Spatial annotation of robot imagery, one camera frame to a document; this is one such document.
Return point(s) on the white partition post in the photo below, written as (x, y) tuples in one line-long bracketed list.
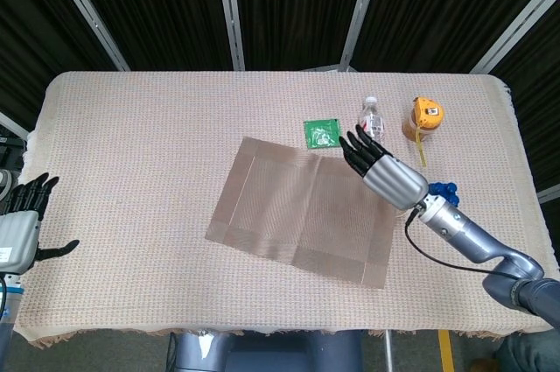
[(362, 9), (549, 194), (230, 13), (516, 30), (13, 124), (89, 13)]

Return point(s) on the blue toy brick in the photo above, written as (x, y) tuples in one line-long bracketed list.
[(448, 190)]

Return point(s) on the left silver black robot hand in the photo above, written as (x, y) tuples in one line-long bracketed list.
[(17, 236)]

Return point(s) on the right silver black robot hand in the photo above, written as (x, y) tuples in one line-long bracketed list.
[(394, 179)]

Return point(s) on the brown woven placemat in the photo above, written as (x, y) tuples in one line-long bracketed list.
[(284, 210)]

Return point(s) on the jar of rubber bands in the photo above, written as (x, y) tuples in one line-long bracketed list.
[(409, 129)]

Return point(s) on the white table leg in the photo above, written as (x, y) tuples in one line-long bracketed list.
[(388, 352)]

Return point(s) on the blue-grey robot torso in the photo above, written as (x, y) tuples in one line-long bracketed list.
[(284, 352)]

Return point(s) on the yellow tape measure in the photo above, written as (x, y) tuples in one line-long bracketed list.
[(429, 111)]

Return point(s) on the beige woven tablecloth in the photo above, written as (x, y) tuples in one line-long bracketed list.
[(131, 149)]

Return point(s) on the green sachet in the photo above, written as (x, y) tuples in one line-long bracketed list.
[(321, 133)]

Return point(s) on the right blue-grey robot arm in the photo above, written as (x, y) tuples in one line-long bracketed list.
[(464, 225)]

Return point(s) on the clear plastic water bottle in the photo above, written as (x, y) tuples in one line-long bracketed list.
[(371, 116)]

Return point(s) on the dark equipment beside table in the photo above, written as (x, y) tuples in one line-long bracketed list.
[(6, 149)]

